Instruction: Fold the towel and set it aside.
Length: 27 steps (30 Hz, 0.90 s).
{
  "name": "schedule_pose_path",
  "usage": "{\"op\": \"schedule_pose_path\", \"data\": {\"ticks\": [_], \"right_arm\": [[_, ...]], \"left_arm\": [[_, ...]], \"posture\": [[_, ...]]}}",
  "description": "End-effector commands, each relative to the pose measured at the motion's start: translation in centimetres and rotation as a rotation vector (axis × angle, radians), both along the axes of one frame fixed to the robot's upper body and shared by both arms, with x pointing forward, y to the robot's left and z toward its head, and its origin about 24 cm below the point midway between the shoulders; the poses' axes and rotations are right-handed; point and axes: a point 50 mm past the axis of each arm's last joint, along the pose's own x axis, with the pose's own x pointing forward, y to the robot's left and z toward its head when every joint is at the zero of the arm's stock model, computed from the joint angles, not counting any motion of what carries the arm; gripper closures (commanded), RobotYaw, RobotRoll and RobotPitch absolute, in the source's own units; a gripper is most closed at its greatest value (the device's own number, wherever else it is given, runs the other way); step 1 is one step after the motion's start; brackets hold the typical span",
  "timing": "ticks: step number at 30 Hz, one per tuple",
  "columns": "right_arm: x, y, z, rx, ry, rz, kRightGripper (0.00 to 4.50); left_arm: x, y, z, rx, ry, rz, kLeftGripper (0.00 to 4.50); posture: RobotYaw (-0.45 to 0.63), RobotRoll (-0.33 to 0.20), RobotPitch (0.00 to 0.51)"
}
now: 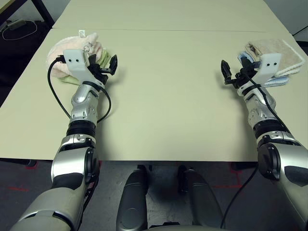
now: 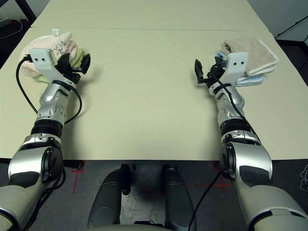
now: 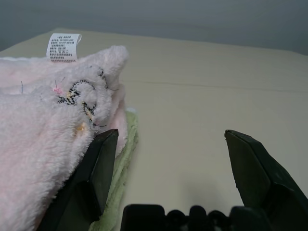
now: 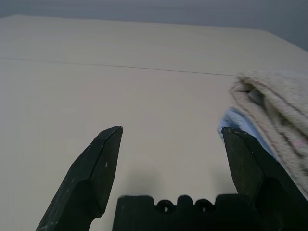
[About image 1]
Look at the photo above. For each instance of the black table frame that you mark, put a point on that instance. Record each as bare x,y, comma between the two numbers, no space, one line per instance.
45,13

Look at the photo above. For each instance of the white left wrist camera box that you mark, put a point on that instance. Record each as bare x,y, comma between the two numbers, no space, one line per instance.
77,65

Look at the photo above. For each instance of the grey power strip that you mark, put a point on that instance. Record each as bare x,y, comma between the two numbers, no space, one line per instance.
15,24

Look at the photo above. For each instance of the blue folded towel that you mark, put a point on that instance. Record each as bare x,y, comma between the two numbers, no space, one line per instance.
276,81

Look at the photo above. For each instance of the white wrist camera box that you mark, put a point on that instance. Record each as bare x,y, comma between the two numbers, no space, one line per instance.
77,65
269,65

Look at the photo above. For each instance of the green folded towel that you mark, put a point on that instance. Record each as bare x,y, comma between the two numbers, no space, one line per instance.
104,59

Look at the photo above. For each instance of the grey robot right leg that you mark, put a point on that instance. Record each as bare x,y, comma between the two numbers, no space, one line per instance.
203,197

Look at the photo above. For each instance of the pink embroidered towel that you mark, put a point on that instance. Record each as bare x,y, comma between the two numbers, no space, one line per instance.
69,43

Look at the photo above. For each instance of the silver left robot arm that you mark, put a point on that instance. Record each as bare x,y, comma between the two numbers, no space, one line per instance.
72,163

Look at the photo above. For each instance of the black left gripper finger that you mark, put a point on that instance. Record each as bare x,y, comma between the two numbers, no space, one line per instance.
113,65
92,59

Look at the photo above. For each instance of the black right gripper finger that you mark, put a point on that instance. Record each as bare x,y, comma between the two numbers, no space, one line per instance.
226,71
246,63

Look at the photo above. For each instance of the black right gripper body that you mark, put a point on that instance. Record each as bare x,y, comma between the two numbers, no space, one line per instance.
244,77

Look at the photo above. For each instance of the grey robot waist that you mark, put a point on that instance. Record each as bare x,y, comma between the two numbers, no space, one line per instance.
187,228

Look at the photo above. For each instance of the beige folded towel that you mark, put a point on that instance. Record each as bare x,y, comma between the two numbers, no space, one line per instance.
276,48

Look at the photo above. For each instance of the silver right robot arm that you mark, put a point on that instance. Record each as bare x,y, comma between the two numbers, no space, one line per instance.
276,149

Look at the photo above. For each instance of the black table foot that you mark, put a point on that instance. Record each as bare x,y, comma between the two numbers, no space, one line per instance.
244,166

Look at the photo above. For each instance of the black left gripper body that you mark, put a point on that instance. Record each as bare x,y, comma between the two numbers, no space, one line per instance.
99,73

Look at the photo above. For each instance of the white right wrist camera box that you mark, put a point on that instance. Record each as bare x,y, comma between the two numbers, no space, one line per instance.
269,65

